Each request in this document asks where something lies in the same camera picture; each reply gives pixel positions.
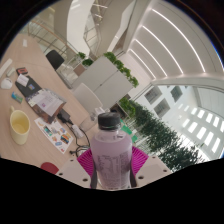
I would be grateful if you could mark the black power bank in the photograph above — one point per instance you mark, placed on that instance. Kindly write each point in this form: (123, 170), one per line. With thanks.
(64, 115)

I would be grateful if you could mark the white cabinet with plants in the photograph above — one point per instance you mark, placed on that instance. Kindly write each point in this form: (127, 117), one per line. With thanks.
(106, 80)

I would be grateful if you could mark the black chair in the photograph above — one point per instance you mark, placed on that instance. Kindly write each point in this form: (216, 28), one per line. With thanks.
(55, 59)

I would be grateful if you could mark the purple drink bottle black cap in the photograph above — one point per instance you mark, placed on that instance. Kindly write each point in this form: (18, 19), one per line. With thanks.
(111, 156)

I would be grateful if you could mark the ceiling light strips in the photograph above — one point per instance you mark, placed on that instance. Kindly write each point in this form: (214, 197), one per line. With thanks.
(166, 40)

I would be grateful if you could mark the white power adapter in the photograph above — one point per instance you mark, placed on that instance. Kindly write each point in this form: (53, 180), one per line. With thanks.
(77, 130)

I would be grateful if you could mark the black flat folder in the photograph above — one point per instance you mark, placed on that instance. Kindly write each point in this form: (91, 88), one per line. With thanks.
(31, 89)

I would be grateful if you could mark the white paper slip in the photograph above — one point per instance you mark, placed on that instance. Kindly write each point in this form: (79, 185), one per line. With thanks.
(24, 43)

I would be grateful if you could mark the brown planter with green plants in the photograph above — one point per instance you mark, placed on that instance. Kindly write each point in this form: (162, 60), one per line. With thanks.
(126, 106)
(81, 65)

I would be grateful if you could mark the white chair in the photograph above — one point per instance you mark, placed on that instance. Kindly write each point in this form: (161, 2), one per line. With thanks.
(87, 96)

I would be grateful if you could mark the clear plastic water bottle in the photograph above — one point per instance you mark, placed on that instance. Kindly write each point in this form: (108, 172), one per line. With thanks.
(88, 123)

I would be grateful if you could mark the small red black case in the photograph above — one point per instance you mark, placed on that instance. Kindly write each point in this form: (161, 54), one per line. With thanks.
(22, 70)

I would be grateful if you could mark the small teal tube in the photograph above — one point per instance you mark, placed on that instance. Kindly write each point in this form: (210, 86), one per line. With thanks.
(16, 97)

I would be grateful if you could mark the small white box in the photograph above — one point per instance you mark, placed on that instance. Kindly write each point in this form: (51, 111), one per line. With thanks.
(22, 80)

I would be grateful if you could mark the colourful sticker sheet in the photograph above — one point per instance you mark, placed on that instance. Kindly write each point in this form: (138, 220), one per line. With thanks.
(55, 133)

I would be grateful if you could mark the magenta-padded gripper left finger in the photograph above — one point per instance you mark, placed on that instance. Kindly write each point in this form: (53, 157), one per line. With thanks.
(75, 170)

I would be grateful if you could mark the flat round red coaster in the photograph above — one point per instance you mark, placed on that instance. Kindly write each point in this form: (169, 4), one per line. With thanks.
(50, 167)

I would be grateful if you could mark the row of green potted plants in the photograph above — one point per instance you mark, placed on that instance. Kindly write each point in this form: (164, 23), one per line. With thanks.
(166, 140)

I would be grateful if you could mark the white computer mouse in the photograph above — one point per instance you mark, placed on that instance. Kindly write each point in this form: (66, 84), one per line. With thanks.
(6, 83)

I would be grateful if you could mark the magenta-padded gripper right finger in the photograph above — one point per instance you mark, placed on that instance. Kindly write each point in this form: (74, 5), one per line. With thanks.
(150, 168)

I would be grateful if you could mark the pale yellow mug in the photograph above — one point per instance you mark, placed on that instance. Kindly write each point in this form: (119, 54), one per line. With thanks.
(19, 128)

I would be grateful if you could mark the small white charger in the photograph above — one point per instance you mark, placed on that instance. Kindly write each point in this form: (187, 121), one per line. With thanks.
(10, 72)

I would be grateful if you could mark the glass balustrade wooden handrail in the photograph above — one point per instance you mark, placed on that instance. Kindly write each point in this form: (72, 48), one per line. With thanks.
(50, 36)

